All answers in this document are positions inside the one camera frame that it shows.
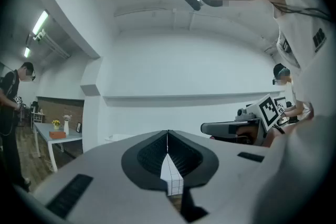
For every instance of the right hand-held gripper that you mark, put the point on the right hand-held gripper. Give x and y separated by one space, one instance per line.
267 112

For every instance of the person's right forearm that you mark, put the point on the person's right forearm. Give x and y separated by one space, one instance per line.
275 139

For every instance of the white side table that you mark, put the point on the white side table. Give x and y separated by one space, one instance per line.
43 128

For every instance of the orange box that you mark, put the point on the orange box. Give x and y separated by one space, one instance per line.
57 134

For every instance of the person's white shirt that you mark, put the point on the person's white shirt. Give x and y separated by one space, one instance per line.
302 47

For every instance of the small black picture frame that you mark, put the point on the small black picture frame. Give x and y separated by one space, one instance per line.
79 128

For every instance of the long ceiling light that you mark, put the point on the long ceiling light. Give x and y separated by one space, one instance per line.
27 52
40 22

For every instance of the person's right hand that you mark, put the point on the person's right hand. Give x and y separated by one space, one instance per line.
245 136

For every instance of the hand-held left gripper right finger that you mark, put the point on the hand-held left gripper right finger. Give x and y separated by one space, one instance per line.
231 178

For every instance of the yellow flower pot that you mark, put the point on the yellow flower pot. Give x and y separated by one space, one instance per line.
56 124

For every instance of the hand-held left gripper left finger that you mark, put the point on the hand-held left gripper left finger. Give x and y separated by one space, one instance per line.
105 186

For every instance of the white shelf rack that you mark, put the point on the white shelf rack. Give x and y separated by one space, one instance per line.
38 118

